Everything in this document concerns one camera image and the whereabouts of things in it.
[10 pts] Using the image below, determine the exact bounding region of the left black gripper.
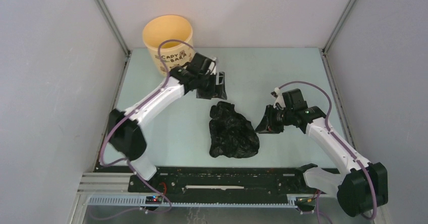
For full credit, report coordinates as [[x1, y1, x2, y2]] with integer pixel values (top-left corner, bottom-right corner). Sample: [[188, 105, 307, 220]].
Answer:
[[197, 72, 227, 100]]

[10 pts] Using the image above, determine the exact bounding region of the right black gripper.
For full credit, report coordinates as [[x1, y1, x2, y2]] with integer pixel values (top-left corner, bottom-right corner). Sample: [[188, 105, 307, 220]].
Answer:
[[255, 104, 294, 134]]

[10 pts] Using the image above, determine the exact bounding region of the black trash bag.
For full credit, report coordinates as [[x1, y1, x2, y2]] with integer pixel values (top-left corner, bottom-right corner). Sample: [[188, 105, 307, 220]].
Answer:
[[208, 101, 260, 158]]

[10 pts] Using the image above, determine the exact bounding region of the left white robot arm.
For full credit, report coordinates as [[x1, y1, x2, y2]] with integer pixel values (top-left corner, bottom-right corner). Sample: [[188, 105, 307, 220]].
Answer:
[[106, 53, 227, 192]]

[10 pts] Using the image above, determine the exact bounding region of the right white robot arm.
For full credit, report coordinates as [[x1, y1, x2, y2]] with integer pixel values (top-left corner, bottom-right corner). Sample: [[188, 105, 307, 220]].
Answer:
[[255, 88, 389, 217]]

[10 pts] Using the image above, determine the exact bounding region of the yellow capybara trash bin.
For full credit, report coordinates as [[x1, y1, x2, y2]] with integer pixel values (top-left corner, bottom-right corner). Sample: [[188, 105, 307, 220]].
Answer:
[[142, 15, 195, 76]]

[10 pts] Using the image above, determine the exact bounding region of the small electronics board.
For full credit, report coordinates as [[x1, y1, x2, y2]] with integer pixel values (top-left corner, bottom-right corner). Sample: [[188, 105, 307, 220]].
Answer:
[[145, 196, 163, 204]]

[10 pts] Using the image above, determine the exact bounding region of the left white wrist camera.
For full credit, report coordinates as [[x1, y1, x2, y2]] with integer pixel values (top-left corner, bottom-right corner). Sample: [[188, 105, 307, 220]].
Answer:
[[206, 57, 217, 75]]

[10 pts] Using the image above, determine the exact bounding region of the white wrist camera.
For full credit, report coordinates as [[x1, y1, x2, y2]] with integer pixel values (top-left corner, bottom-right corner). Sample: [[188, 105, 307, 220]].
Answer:
[[271, 87, 286, 110], [206, 57, 217, 75]]

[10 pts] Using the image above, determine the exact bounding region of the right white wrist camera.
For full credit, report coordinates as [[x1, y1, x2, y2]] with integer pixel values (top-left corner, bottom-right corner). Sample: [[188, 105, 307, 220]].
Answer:
[[271, 87, 286, 110]]

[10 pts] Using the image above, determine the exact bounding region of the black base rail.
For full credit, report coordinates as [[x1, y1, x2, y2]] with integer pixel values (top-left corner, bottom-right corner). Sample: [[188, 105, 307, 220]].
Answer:
[[128, 166, 316, 203]]

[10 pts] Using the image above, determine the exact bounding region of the white cable duct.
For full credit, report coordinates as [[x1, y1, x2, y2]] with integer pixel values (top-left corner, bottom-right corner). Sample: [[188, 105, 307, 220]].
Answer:
[[87, 195, 304, 208]]

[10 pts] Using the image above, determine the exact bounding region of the left aluminium frame post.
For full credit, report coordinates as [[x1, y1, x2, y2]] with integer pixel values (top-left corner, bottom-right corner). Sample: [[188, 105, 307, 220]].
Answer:
[[94, 0, 131, 57]]

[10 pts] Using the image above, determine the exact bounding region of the aluminium frame post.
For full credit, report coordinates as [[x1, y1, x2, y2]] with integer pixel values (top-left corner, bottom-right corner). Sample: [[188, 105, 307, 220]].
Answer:
[[94, 0, 131, 57], [323, 0, 358, 54]]

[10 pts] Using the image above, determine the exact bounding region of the right aluminium frame post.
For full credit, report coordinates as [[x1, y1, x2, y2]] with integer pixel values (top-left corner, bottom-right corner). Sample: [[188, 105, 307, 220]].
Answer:
[[323, 0, 358, 54]]

